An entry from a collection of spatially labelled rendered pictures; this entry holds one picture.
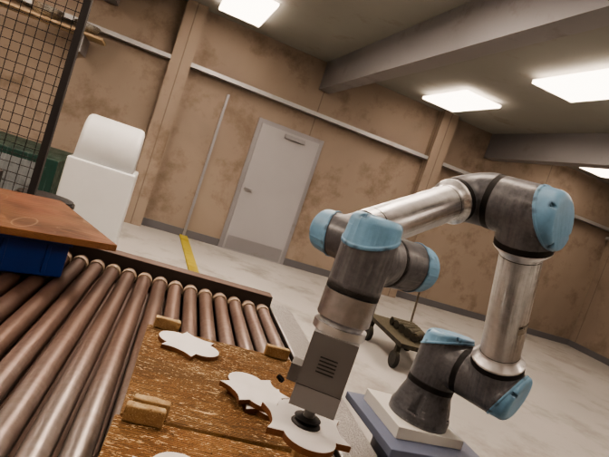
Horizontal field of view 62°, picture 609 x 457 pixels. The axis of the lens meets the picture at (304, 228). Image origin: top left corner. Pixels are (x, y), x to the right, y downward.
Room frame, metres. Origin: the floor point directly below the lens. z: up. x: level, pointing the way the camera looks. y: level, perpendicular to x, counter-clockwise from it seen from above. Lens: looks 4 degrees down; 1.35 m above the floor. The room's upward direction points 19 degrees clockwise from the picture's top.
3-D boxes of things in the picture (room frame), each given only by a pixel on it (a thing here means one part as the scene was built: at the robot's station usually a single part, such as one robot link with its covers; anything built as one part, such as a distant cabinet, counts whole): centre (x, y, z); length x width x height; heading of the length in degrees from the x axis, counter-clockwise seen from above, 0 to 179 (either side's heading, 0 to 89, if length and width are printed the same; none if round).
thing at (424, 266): (0.77, -0.15, 1.28); 0.11 x 0.11 x 0.08; 46
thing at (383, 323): (5.16, -1.34, 0.41); 1.04 x 0.62 x 0.82; 17
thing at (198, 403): (0.98, 0.05, 0.93); 0.41 x 0.35 x 0.02; 13
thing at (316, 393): (0.69, -0.08, 1.13); 0.10 x 0.09 x 0.16; 84
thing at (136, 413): (0.73, 0.14, 0.95); 0.06 x 0.02 x 0.03; 102
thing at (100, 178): (4.85, 2.00, 0.68); 0.69 x 0.60 x 1.37; 18
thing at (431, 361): (1.23, -0.43, 1.06); 0.13 x 0.12 x 0.14; 46
